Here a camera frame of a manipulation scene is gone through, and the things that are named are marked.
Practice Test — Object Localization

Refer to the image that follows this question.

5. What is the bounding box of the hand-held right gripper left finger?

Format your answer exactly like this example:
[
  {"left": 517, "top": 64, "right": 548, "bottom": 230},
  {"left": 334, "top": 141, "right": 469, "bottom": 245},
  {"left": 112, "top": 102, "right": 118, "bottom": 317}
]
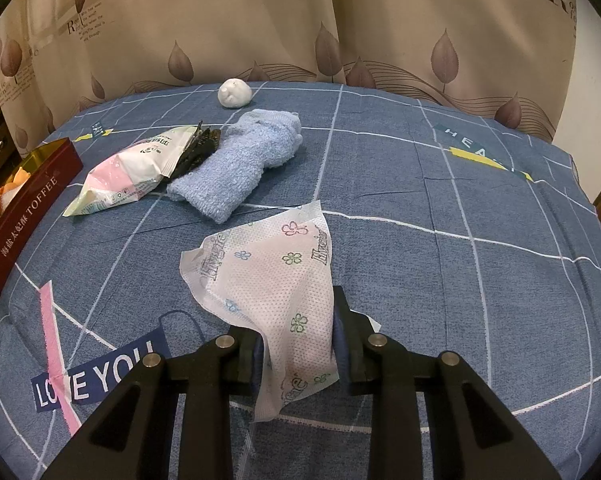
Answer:
[{"left": 40, "top": 327, "right": 264, "bottom": 480}]

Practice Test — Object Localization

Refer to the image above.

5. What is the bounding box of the white soft ball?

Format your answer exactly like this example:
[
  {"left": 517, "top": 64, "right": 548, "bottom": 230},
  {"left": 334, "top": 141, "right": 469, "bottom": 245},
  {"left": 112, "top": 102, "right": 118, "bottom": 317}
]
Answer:
[{"left": 218, "top": 78, "right": 252, "bottom": 109}]

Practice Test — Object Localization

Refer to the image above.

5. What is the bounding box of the pink white green packet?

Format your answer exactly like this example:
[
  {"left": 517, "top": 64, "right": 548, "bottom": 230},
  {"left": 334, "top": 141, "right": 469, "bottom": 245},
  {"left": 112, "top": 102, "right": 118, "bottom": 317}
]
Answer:
[{"left": 62, "top": 127, "right": 201, "bottom": 218}]

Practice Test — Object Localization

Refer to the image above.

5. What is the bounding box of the light blue fuzzy sock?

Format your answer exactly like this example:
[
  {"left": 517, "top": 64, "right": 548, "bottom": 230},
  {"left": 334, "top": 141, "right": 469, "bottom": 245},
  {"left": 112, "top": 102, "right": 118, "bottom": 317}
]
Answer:
[{"left": 166, "top": 108, "right": 303, "bottom": 225}]

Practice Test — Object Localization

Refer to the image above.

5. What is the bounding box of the beige leaf print curtain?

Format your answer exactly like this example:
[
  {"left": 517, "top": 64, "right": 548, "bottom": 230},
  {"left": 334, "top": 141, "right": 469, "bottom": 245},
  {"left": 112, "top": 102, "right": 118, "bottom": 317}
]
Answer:
[{"left": 0, "top": 0, "right": 578, "bottom": 143}]

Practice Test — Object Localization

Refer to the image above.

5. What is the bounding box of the red tin box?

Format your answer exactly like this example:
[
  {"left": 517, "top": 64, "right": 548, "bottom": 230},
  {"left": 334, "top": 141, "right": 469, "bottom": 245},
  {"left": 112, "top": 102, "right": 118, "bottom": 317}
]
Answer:
[{"left": 0, "top": 136, "right": 84, "bottom": 303}]

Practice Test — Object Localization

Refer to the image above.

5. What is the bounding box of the floral print wrapper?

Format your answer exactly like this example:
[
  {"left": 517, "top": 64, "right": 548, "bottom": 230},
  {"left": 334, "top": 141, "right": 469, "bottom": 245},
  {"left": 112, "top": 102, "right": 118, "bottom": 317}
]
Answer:
[{"left": 180, "top": 200, "right": 341, "bottom": 423}]

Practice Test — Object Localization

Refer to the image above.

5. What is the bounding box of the orange rubber toy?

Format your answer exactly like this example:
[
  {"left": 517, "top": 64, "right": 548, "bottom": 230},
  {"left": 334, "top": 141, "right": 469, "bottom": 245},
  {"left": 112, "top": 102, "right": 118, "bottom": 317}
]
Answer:
[{"left": 0, "top": 167, "right": 31, "bottom": 211}]

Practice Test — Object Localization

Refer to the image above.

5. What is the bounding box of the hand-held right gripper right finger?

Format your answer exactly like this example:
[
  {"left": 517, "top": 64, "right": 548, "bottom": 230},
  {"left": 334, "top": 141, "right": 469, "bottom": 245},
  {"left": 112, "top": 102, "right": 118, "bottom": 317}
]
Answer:
[{"left": 333, "top": 285, "right": 563, "bottom": 480}]

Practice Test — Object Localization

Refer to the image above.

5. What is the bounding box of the black hair clip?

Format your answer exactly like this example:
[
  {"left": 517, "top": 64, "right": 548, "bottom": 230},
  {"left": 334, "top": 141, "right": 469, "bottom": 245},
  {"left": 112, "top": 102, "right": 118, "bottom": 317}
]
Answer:
[{"left": 168, "top": 120, "right": 224, "bottom": 178}]

